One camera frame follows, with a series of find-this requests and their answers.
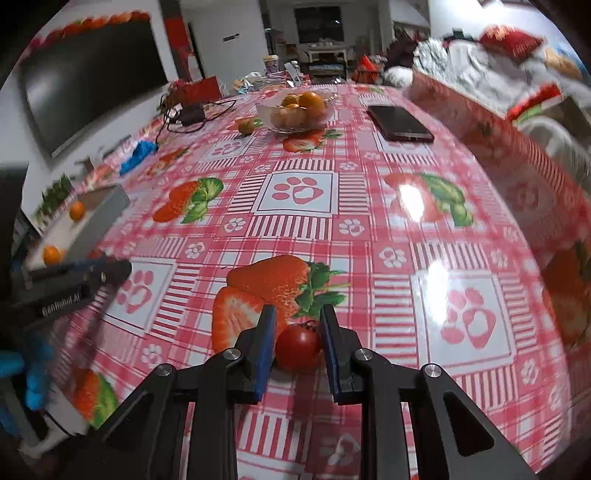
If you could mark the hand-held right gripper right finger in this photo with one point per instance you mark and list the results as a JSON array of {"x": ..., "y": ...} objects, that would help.
[{"x": 330, "y": 355}]

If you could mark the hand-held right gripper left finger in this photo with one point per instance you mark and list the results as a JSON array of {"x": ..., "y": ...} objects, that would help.
[{"x": 267, "y": 350}]

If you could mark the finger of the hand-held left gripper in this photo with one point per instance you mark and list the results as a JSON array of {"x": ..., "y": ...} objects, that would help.
[{"x": 113, "y": 273}]

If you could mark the grey tray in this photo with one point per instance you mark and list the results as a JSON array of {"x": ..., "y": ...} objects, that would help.
[{"x": 101, "y": 207}]

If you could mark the person's left hand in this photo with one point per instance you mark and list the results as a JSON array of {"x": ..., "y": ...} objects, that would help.
[{"x": 36, "y": 383}]

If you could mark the small orange kumquat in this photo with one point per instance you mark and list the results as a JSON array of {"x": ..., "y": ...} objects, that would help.
[
  {"x": 77, "y": 211},
  {"x": 51, "y": 254}
]

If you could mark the green plant decoration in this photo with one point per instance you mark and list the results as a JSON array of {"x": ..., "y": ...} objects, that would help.
[{"x": 53, "y": 196}]

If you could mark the black power adapter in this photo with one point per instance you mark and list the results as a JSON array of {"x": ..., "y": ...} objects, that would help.
[{"x": 191, "y": 114}]

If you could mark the black television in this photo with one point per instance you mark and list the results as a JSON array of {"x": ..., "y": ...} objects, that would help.
[{"x": 92, "y": 78}]

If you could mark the small greenish tangerine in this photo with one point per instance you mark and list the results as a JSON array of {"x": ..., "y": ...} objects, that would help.
[{"x": 246, "y": 126}]

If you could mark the red gift box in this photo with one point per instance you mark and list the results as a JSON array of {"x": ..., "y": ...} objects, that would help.
[{"x": 198, "y": 90}]

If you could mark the pale tangerine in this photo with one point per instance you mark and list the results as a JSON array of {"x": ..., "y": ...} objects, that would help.
[{"x": 288, "y": 120}]

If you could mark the clear glass bowl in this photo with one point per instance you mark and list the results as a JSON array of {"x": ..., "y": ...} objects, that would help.
[{"x": 325, "y": 122}]

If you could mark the clear plastic bags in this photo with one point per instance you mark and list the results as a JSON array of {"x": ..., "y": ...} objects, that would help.
[{"x": 256, "y": 81}]

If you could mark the black smartphone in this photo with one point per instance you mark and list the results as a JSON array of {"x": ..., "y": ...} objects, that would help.
[{"x": 399, "y": 122}]

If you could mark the medium orange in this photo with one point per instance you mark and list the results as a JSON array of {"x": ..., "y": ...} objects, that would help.
[{"x": 291, "y": 100}]

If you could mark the orange red garland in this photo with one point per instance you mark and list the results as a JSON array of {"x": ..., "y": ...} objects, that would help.
[{"x": 92, "y": 23}]

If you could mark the large orange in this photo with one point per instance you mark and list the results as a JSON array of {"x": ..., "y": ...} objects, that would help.
[{"x": 311, "y": 102}]

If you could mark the clear plastic bottle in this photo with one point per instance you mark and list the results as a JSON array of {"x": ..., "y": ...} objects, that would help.
[{"x": 294, "y": 67}]

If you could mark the white fluffy cushion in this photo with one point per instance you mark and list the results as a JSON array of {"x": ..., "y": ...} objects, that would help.
[{"x": 398, "y": 77}]

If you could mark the red bag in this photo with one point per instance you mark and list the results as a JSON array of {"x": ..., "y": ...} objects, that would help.
[{"x": 367, "y": 69}]

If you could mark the white low table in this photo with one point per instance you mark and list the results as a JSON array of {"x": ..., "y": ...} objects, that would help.
[{"x": 323, "y": 50}]

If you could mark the dark clothing pile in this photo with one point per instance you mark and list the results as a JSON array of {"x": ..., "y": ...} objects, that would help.
[{"x": 401, "y": 53}]

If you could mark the red trimmed cushion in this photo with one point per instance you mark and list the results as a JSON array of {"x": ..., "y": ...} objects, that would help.
[{"x": 535, "y": 99}]

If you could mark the red embroidered pillow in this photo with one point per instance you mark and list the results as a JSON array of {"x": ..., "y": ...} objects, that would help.
[{"x": 510, "y": 41}]

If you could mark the red wall hanging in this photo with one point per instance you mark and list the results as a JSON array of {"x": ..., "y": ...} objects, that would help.
[{"x": 178, "y": 41}]

